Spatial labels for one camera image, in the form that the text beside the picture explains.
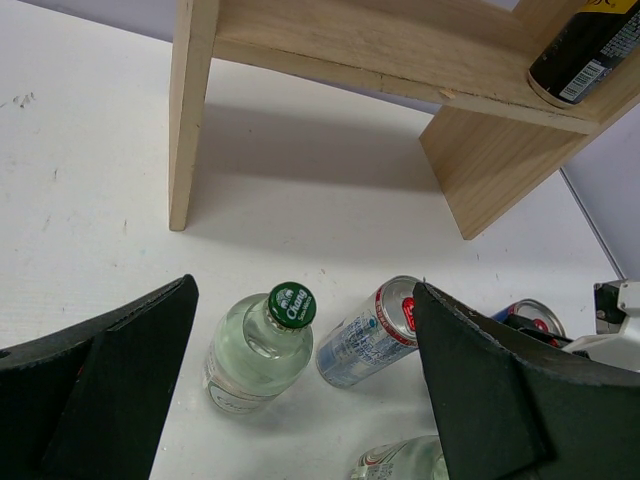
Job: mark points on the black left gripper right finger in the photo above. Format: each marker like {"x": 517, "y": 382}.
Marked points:
{"x": 508, "y": 406}

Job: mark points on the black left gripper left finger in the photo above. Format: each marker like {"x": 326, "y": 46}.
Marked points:
{"x": 90, "y": 401}

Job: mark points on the clear glass bottle front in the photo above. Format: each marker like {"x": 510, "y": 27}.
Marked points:
{"x": 417, "y": 458}

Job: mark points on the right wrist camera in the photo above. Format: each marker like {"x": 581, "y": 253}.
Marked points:
{"x": 616, "y": 342}

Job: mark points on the clear glass bottle green cap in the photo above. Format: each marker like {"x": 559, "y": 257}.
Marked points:
{"x": 260, "y": 348}

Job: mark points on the red bull can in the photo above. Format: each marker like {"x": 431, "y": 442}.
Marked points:
{"x": 533, "y": 318}
{"x": 378, "y": 333}

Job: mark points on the black can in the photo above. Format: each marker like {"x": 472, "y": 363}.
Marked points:
{"x": 593, "y": 43}

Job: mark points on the wooden shelf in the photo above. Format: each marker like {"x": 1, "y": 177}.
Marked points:
{"x": 496, "y": 134}

